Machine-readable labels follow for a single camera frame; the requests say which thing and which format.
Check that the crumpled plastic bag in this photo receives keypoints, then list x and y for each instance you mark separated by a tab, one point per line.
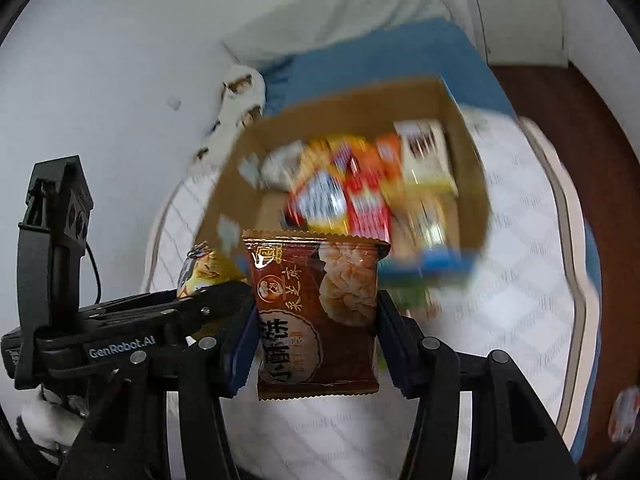
625	410

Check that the printed cardboard box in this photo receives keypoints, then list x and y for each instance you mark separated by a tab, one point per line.
465	170

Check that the yellow chips packet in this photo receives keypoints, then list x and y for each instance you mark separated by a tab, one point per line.
210	270

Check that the white door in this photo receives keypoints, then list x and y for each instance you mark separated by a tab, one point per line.
520	10

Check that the yellow panda snack packet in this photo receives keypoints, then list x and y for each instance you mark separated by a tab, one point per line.
425	225

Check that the person's left hand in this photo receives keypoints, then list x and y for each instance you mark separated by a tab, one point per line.
47	425

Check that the white textured pillow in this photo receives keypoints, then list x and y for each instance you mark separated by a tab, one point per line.
350	15

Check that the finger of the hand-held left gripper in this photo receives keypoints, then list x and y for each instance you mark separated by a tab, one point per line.
205	324
215	294

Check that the large instant noodle packet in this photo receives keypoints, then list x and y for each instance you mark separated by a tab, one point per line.
320	195

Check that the bear-print pillow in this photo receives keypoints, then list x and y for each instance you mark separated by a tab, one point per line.
245	95

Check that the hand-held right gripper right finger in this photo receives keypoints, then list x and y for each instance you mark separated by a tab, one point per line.
395	350

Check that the brown pastry packet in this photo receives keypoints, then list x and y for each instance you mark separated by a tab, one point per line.
315	310

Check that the red sausage packet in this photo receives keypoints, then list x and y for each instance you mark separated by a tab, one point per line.
367	205

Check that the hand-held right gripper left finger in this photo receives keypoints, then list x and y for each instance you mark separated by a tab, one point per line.
237	355

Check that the white chocolate wafer packet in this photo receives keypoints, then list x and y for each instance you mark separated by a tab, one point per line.
425	157

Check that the white clear snack packet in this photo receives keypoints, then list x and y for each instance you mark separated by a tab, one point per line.
280	165

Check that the white diamond-pattern quilt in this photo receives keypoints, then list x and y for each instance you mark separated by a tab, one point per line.
500	320

